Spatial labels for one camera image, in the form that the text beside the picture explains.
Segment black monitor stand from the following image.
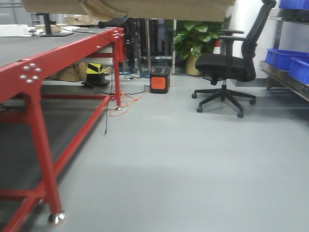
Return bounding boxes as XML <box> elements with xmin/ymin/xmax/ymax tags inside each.
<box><xmin>35</xmin><ymin>13</ymin><xmax>73</xmax><ymax>37</ymax></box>

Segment green potted plant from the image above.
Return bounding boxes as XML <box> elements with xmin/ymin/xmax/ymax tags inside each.
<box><xmin>173</xmin><ymin>21</ymin><xmax>223</xmax><ymax>76</ymax></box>

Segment black hanging cable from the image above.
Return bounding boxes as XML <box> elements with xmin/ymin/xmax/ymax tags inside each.
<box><xmin>60</xmin><ymin>26</ymin><xmax>116</xmax><ymax>136</ymax></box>

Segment yellow black striped cone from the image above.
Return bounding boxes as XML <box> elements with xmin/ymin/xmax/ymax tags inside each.
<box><xmin>82</xmin><ymin>63</ymin><xmax>110</xmax><ymax>87</ymax></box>

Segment cardboard box under table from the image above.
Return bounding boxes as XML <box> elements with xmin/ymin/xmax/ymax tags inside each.
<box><xmin>48</xmin><ymin>62</ymin><xmax>87</xmax><ymax>82</ymax></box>

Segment orange black power station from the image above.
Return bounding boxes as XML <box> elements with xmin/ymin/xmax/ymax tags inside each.
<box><xmin>150</xmin><ymin>67</ymin><xmax>170</xmax><ymax>94</ymax></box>

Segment blue plastic bin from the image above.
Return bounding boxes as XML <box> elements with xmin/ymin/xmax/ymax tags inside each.
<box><xmin>289</xmin><ymin>58</ymin><xmax>309</xmax><ymax>85</ymax></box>
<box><xmin>266</xmin><ymin>48</ymin><xmax>309</xmax><ymax>71</ymax></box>

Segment worn cardboard box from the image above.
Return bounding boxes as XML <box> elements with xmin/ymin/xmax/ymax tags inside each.
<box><xmin>22</xmin><ymin>0</ymin><xmax>236</xmax><ymax>22</ymax></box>

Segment black office chair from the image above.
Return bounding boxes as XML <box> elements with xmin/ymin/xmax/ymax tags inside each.
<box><xmin>192</xmin><ymin>0</ymin><xmax>276</xmax><ymax>118</ymax></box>

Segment red metal frame table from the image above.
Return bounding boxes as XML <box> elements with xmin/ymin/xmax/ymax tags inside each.
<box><xmin>0</xmin><ymin>27</ymin><xmax>125</xmax><ymax>232</ymax></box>

